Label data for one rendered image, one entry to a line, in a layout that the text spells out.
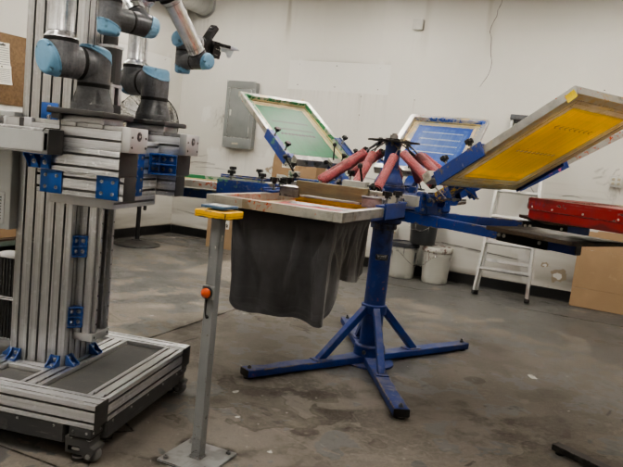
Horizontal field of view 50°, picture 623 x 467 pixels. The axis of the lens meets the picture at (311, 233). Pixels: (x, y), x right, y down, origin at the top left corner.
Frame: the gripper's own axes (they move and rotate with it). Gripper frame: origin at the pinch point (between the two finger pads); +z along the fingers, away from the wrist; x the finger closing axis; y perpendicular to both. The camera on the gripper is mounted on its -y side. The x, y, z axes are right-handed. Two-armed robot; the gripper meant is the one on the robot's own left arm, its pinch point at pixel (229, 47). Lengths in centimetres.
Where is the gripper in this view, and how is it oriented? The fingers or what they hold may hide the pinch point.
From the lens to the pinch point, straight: 356.7
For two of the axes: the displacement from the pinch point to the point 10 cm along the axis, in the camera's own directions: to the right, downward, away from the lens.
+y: -2.1, 9.6, 2.0
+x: 7.7, 2.9, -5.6
